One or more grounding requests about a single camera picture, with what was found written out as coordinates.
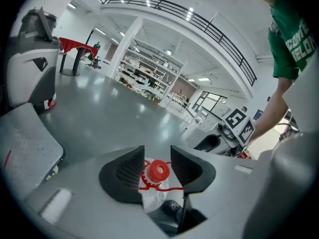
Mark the grey floor scrubber machine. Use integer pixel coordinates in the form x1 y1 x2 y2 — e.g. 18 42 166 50
4 6 61 116

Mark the person's grey trouser leg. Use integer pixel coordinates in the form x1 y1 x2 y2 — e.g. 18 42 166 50
242 130 319 239

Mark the white storage shelving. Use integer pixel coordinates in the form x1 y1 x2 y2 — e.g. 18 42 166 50
115 38 188 107

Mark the clear water jug red cap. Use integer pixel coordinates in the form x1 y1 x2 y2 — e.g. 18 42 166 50
138 157 185 214

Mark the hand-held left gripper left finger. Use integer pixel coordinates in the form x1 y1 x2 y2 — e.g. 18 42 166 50
99 145 146 204

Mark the table with red cloth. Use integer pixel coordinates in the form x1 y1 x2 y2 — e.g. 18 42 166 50
58 36 98 77

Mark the black framed window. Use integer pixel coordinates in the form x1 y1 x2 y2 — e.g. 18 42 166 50
191 91 228 115

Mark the grey platform cart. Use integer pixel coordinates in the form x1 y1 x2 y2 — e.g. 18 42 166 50
0 103 66 199

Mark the person's right forearm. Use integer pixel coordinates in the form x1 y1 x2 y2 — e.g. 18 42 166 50
248 77 293 144

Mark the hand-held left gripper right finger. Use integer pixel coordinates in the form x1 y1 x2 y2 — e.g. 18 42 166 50
170 145 217 194

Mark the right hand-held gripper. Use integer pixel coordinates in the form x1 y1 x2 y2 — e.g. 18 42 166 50
193 108 256 158

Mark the person's green t-shirt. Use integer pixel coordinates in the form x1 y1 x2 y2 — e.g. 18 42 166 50
268 0 319 81

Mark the dark perforated clog shoe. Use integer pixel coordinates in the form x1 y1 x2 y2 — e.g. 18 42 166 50
160 199 185 223

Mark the black balcony railing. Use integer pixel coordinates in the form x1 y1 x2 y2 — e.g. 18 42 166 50
83 0 258 87

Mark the black office chair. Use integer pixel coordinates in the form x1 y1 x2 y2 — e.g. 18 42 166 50
85 55 102 70

